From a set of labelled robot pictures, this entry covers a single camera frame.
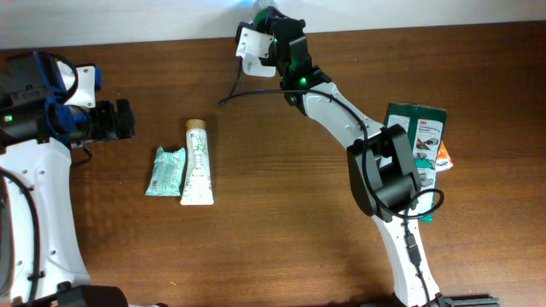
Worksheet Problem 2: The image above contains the light teal tissue pack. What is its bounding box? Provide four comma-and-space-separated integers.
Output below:
145, 147, 186, 197

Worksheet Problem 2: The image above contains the small orange tissue pack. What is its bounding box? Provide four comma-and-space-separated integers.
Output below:
435, 142, 454, 172

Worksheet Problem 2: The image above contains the white barcode scanner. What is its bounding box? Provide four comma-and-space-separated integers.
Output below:
242, 54, 276, 78

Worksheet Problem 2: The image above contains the white cream tube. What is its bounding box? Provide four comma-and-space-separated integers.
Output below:
180, 119, 214, 206

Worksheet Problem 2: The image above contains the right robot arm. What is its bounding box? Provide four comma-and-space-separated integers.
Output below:
236, 1, 448, 306

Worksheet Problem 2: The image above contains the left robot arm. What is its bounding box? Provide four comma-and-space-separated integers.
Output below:
1, 51, 135, 306

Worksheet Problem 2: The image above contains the green lid small jar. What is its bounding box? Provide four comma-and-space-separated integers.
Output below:
253, 0, 277, 26

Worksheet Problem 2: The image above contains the green wipes packet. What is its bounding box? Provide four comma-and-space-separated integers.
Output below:
383, 101, 448, 224

